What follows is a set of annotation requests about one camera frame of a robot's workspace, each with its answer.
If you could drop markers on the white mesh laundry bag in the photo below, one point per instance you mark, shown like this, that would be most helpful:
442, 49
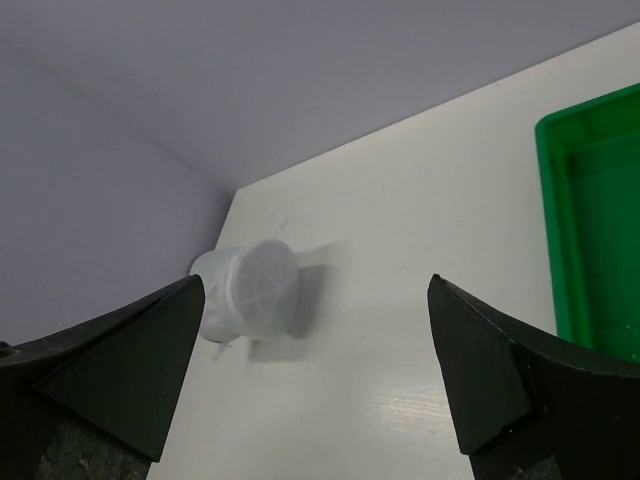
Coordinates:
251, 291

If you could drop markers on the green plastic tray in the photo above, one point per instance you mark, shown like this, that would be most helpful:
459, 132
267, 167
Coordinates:
588, 157

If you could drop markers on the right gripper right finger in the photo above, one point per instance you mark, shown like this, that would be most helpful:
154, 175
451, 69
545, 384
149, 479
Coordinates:
526, 404

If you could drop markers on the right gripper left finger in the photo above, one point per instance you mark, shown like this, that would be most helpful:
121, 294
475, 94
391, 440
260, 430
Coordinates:
96, 401

